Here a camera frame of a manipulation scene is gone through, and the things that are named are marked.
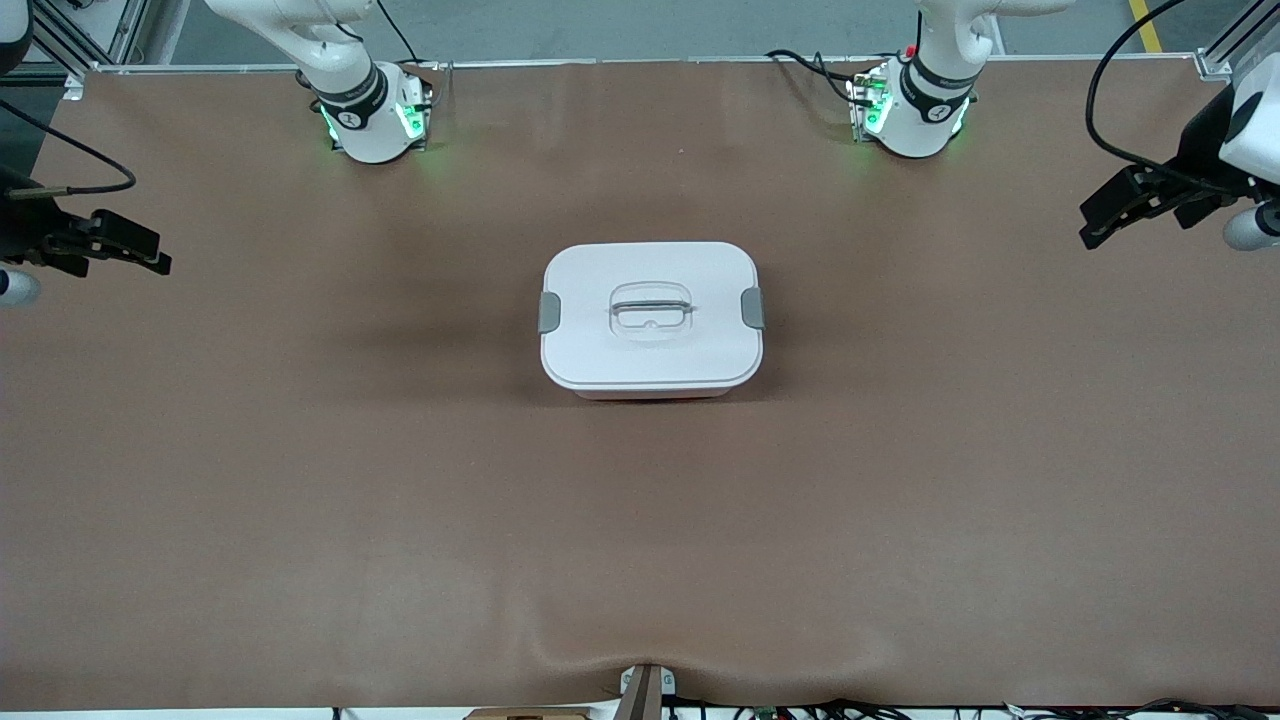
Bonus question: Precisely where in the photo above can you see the aluminium frame profile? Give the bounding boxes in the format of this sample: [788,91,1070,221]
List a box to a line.
[1195,0,1280,81]
[0,0,153,101]

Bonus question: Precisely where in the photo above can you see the black left arm base cable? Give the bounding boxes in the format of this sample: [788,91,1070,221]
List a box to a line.
[765,47,863,109]

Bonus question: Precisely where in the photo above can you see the pink plastic box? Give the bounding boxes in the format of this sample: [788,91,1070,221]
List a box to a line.
[572,384,739,402]

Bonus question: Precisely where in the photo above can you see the grey metal camera bracket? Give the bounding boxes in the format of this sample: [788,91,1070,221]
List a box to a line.
[619,663,677,720]

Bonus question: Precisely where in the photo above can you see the black arm base cable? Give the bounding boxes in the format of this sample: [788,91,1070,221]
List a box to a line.
[376,0,431,67]
[765,47,863,109]

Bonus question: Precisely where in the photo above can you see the white box lid grey latches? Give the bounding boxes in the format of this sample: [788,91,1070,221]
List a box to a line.
[538,240,766,391]

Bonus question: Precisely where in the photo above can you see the black right arm base cable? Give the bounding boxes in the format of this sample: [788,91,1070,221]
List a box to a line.
[376,0,431,67]

